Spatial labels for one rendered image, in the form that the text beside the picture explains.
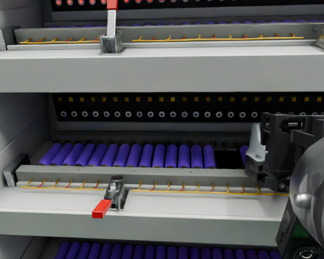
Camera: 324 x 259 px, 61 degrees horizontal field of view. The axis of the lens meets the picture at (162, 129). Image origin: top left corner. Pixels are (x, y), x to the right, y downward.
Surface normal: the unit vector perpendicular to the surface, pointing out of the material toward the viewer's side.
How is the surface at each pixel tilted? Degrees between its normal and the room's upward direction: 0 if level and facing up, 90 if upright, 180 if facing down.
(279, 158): 90
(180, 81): 110
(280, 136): 90
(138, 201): 20
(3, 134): 90
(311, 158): 54
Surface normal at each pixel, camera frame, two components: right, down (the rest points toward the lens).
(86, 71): -0.08, 0.46
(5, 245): 1.00, 0.01
